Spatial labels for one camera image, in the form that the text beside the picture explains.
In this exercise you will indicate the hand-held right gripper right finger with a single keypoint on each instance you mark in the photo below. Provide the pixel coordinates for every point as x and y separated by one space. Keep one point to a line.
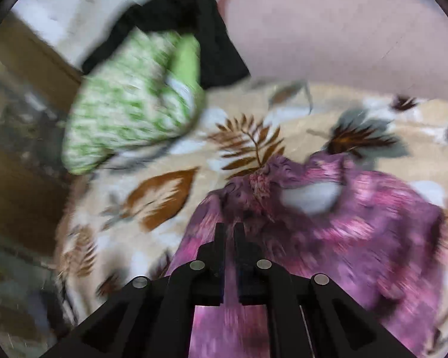
239 242

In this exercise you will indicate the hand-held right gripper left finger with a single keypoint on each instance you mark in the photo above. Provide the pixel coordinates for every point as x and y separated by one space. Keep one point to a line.
219 242

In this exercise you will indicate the purple floral garment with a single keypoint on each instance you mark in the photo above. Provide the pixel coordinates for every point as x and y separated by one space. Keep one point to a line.
358 238

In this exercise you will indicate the leaf print blanket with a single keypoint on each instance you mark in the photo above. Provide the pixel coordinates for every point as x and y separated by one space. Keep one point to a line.
164 149

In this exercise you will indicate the green patterned pillow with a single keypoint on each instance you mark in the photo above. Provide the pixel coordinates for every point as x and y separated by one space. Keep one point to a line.
119 104

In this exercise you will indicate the black garment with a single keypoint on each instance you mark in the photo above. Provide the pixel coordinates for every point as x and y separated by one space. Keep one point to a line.
216 44

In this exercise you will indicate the wooden door with glass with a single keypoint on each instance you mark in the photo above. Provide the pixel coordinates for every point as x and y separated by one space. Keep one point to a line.
22 179

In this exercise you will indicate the pink sofa cushion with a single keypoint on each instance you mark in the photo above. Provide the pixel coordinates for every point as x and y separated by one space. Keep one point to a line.
339 37

